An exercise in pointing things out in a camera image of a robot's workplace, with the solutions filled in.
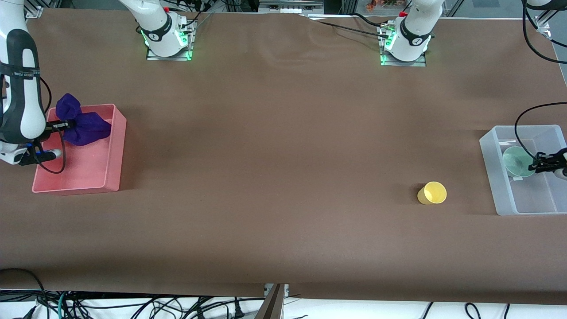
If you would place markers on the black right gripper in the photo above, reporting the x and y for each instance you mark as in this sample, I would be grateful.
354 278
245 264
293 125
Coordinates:
56 126

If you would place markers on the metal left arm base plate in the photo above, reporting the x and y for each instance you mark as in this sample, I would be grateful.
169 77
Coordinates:
421 63

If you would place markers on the aluminium frame corner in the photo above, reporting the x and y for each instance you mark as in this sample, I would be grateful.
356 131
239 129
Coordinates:
544 24
34 9

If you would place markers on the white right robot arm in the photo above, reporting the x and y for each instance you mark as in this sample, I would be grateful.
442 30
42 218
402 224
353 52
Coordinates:
155 26

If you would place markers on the pink plastic bin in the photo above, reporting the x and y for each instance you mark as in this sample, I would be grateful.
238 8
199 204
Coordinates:
88 173

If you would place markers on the purple cloth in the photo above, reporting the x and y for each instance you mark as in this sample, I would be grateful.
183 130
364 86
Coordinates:
88 128

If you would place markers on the white power strip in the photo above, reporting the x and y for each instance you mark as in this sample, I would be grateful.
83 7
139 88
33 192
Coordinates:
290 6

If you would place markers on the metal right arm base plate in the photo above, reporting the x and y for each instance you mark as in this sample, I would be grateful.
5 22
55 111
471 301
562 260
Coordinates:
153 56

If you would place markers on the yellow cup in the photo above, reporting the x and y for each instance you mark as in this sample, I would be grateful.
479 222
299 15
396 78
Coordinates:
433 193

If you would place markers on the clear plastic bin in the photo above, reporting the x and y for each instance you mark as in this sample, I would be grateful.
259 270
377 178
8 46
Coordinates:
531 199

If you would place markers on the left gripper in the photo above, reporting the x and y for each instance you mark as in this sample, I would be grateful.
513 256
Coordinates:
550 160

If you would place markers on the pale green bowl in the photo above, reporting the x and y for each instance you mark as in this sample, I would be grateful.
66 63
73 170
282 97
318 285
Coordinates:
516 161

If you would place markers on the brown table cover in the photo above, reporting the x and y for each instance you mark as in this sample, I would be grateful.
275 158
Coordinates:
283 177

